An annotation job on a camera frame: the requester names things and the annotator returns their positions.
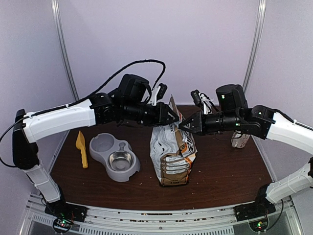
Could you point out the yellow plastic scoop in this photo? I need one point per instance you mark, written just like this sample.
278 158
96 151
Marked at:
81 145

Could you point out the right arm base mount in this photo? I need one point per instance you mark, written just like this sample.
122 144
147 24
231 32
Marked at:
253 210

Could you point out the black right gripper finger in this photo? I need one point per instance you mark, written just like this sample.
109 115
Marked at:
192 121
187 129

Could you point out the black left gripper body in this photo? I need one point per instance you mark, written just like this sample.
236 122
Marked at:
135 112

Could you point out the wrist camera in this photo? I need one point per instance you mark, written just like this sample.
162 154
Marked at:
157 94
202 101

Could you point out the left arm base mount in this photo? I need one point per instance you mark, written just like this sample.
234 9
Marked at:
64 210

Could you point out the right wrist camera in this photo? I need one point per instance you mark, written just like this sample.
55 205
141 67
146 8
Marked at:
202 101

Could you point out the patterned mug yellow inside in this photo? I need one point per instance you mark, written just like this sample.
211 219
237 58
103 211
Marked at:
239 139

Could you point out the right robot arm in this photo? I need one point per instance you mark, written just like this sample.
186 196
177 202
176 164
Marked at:
262 122

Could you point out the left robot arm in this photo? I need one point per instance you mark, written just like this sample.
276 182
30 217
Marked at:
133 99

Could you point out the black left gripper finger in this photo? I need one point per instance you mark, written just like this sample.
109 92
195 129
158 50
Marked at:
169 121
172 115

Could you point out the dog food bag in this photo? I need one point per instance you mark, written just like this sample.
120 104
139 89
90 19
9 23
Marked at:
172 152

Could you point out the steel bowl in feeder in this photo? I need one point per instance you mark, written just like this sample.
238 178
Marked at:
120 160

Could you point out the grey double pet feeder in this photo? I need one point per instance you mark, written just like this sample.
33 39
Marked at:
100 148

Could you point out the front aluminium rail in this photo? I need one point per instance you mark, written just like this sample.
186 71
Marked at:
211 221

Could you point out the right aluminium frame post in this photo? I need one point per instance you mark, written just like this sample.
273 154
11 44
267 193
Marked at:
260 19

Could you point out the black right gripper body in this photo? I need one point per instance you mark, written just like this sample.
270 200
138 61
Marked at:
227 123

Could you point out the left aluminium frame post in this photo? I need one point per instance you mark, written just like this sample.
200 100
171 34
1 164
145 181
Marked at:
64 55

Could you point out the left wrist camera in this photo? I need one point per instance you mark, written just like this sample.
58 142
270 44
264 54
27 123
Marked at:
157 94

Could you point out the aluminium frame post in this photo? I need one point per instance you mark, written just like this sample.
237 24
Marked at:
260 19
64 55

